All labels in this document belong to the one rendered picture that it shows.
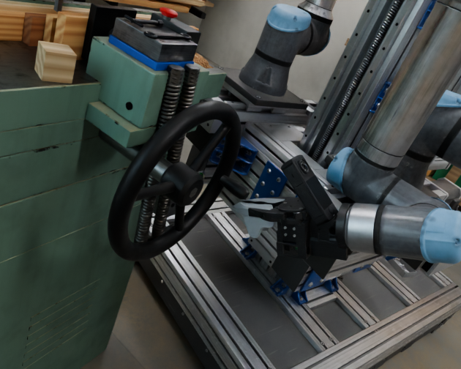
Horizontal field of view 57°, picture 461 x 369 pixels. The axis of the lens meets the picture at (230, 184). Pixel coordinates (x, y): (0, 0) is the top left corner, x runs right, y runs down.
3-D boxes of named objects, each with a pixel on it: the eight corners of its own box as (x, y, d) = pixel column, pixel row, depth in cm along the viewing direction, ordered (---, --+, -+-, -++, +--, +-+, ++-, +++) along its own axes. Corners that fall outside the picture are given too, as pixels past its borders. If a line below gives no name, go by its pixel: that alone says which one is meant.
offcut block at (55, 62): (64, 72, 64) (68, 45, 62) (72, 83, 62) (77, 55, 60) (34, 69, 61) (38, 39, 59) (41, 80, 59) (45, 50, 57)
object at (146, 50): (155, 71, 61) (165, 33, 58) (103, 39, 65) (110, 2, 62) (206, 68, 72) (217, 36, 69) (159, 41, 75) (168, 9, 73)
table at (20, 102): (-15, 185, 47) (-10, 138, 44) (-147, 64, 57) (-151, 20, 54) (251, 116, 96) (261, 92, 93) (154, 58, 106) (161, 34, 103)
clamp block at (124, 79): (137, 130, 64) (154, 75, 60) (79, 89, 68) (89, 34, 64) (195, 117, 76) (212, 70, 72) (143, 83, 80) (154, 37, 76)
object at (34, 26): (28, 46, 68) (32, 17, 66) (21, 41, 68) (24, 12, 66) (122, 47, 84) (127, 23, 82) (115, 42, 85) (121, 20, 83)
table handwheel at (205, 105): (96, 295, 59) (173, 107, 49) (9, 214, 66) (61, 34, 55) (205, 241, 84) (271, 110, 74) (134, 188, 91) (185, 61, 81)
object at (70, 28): (58, 60, 67) (66, 16, 64) (51, 55, 68) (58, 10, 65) (153, 58, 85) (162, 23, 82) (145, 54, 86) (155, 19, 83)
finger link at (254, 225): (227, 237, 75) (274, 244, 71) (223, 205, 74) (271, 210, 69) (235, 230, 78) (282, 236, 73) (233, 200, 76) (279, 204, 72)
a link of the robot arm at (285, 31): (247, 44, 122) (265, -4, 116) (271, 46, 133) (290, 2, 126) (280, 62, 117) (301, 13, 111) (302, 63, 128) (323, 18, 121)
